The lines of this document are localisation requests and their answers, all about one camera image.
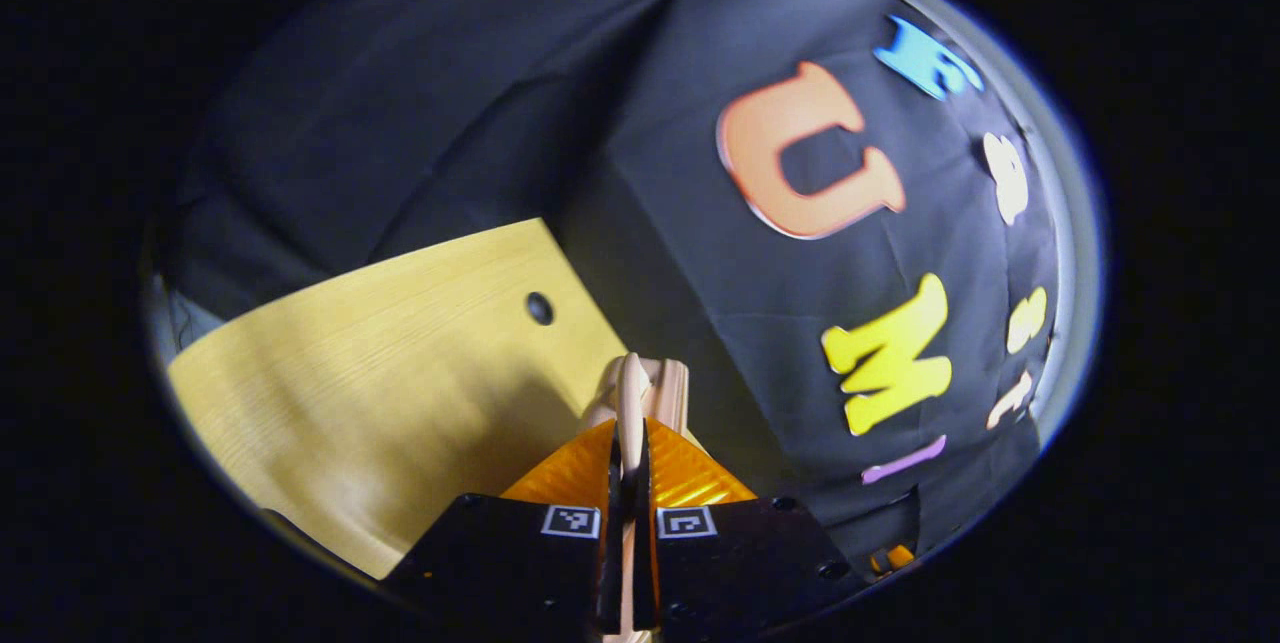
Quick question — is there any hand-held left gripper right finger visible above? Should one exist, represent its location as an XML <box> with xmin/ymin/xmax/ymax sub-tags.
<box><xmin>632</xmin><ymin>417</ymin><xmax>867</xmax><ymax>635</ymax></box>

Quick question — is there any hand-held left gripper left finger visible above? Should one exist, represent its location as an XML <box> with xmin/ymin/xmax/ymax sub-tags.
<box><xmin>385</xmin><ymin>418</ymin><xmax>627</xmax><ymax>637</ymax></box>

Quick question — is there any black backdrop cloth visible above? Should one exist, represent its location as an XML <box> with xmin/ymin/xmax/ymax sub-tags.
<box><xmin>165</xmin><ymin>0</ymin><xmax>1061</xmax><ymax>564</ymax></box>

